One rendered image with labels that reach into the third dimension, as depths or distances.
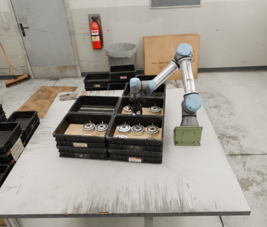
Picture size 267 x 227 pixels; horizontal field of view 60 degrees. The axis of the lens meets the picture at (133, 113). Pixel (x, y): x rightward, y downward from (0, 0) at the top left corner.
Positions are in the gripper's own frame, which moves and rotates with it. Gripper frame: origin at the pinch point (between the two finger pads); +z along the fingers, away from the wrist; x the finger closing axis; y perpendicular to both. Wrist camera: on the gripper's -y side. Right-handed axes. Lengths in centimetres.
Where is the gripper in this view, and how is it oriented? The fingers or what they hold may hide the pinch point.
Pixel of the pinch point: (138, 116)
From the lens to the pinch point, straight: 194.6
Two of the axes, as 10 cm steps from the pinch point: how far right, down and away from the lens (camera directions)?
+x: 7.0, 3.6, -6.1
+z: 0.4, 8.4, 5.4
